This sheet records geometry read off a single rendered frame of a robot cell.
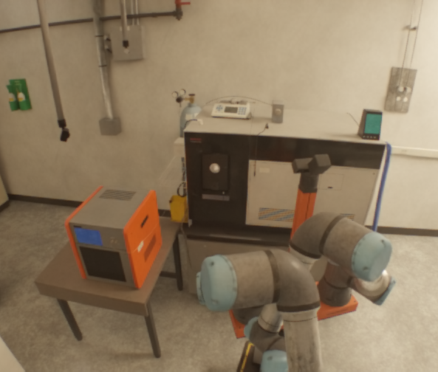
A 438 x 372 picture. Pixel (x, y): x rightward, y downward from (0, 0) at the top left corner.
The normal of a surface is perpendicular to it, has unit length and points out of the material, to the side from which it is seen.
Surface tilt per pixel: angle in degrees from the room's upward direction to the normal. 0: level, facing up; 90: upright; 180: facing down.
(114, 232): 90
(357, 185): 90
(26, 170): 90
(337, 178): 90
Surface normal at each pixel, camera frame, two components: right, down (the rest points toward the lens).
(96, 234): -0.15, 0.47
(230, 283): 0.07, -0.22
